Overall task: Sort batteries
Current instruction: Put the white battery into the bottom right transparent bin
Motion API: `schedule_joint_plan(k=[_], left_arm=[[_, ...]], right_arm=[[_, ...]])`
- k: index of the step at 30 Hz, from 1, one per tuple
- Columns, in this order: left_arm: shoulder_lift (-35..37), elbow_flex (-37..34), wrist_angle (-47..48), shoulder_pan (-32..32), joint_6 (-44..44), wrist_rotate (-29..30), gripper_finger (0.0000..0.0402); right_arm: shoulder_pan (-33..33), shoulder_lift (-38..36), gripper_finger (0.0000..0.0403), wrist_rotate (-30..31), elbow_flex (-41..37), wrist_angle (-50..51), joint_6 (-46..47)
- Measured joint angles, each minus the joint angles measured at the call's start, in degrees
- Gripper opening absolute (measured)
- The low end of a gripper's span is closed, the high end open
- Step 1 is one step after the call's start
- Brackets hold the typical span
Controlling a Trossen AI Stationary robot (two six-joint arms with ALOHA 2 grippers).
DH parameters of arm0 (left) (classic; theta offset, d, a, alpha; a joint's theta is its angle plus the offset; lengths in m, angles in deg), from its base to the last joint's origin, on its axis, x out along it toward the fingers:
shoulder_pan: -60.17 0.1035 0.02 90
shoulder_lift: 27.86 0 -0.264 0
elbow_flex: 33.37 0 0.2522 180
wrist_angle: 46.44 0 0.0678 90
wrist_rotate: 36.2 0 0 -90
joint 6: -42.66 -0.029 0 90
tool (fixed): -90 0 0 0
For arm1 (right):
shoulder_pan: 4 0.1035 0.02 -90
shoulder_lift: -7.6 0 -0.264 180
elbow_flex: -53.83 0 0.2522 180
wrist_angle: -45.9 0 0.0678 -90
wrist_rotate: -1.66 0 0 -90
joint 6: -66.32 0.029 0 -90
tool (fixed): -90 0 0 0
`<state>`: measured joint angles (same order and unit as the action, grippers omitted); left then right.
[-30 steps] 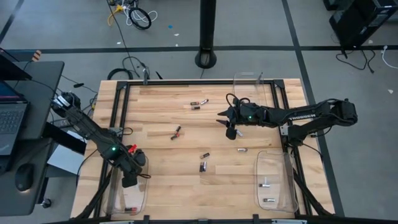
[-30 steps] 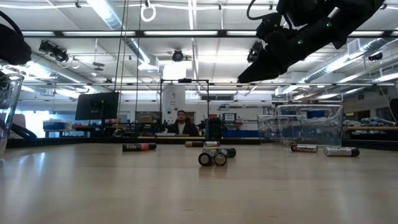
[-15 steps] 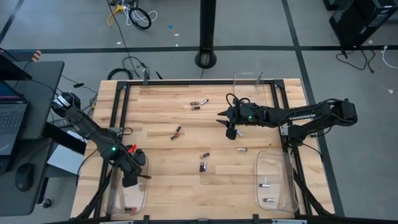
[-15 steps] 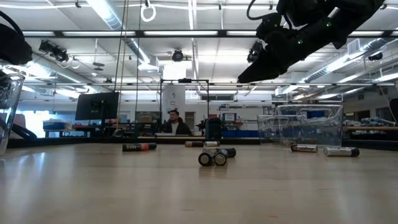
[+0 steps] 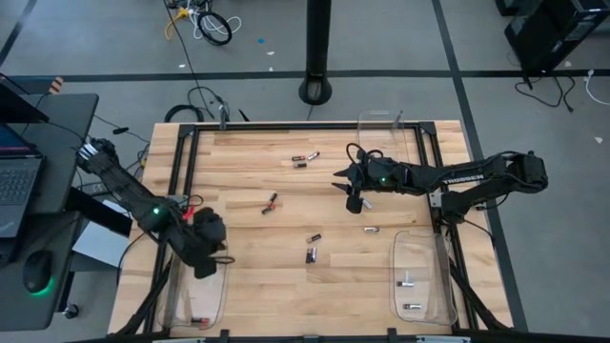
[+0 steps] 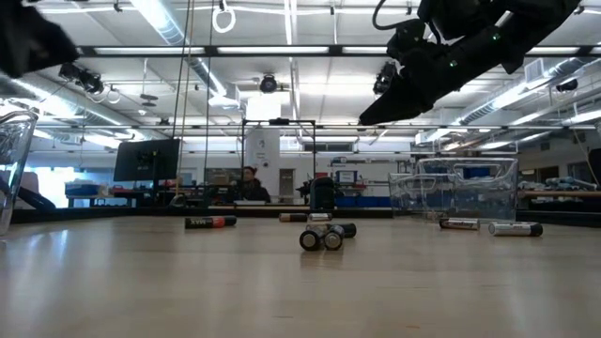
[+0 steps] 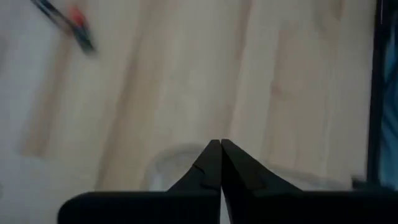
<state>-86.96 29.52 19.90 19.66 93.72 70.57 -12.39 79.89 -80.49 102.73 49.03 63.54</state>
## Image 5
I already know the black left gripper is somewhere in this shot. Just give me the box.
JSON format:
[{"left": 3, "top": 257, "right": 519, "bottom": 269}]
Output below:
[{"left": 178, "top": 207, "right": 228, "bottom": 281}]

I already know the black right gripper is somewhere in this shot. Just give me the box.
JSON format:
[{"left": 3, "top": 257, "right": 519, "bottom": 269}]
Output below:
[{"left": 332, "top": 150, "right": 409, "bottom": 215}]

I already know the clear plastic bin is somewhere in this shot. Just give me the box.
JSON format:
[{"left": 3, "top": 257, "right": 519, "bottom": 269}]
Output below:
[
  {"left": 164, "top": 234, "right": 229, "bottom": 332},
  {"left": 389, "top": 231, "right": 459, "bottom": 328},
  {"left": 356, "top": 109, "right": 410, "bottom": 166}
]

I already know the white flat box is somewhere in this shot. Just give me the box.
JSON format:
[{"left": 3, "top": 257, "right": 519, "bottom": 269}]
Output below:
[{"left": 71, "top": 221, "right": 133, "bottom": 269}]

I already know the black computer mouse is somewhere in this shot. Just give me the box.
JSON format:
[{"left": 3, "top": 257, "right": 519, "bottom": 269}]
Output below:
[{"left": 22, "top": 249, "right": 54, "bottom": 294}]

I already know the black side desk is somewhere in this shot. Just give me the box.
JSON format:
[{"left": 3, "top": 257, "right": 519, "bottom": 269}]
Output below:
[{"left": 0, "top": 92, "right": 100, "bottom": 333}]

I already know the grey laptop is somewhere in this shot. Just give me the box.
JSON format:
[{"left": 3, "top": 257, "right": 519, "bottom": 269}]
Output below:
[{"left": 0, "top": 121, "right": 48, "bottom": 239}]

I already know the black angled screen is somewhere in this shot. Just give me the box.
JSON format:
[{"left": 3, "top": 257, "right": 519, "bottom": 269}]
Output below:
[{"left": 0, "top": 71, "right": 51, "bottom": 125}]

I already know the black equipment cabinet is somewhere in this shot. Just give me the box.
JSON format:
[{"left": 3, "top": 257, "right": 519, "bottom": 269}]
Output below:
[{"left": 503, "top": 0, "right": 610, "bottom": 76}]

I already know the black aluminium table frame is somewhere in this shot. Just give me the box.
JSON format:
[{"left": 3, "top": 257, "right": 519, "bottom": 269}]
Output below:
[{"left": 112, "top": 121, "right": 511, "bottom": 343}]

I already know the thick black cable loop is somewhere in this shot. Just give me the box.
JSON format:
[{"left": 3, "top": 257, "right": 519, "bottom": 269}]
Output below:
[{"left": 164, "top": 103, "right": 206, "bottom": 124}]

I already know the black floor post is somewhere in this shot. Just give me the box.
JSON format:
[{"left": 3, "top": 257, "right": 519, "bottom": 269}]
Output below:
[{"left": 298, "top": 0, "right": 334, "bottom": 107}]

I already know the black coiled cable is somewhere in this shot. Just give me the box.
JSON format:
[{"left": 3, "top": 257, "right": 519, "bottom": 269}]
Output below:
[{"left": 196, "top": 10, "right": 234, "bottom": 48}]

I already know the white cable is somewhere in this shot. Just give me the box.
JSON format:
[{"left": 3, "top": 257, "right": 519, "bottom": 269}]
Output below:
[
  {"left": 189, "top": 4, "right": 243, "bottom": 40},
  {"left": 583, "top": 70, "right": 610, "bottom": 107}
]

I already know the thin black floor cable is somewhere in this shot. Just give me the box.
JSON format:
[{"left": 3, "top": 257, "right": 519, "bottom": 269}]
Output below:
[{"left": 514, "top": 74, "right": 577, "bottom": 114}]

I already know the yellow cable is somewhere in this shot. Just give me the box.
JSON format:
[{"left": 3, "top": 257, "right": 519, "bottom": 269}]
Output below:
[{"left": 164, "top": 7, "right": 192, "bottom": 40}]

